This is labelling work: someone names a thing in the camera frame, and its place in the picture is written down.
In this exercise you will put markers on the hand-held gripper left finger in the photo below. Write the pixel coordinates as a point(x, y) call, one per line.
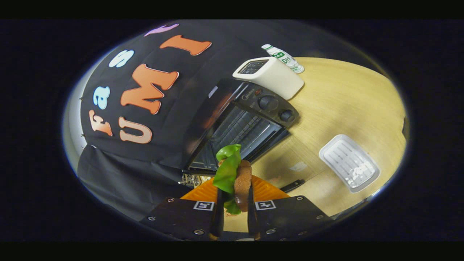
point(181, 217)

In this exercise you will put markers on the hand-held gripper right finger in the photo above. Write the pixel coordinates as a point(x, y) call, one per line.
point(286, 217)

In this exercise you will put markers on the black toaster oven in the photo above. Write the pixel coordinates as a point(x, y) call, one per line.
point(261, 105)

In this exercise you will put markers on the sandwich with green lettuce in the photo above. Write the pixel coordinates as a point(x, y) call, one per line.
point(228, 170)

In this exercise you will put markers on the white pop-up toaster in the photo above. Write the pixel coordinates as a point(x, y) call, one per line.
point(275, 79)

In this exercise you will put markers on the black backdrop cloth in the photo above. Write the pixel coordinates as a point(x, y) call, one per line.
point(174, 145)

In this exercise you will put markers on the white bottle with green label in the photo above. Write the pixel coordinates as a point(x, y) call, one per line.
point(284, 58)

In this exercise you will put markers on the white plastic tray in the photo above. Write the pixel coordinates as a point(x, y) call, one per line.
point(348, 163)

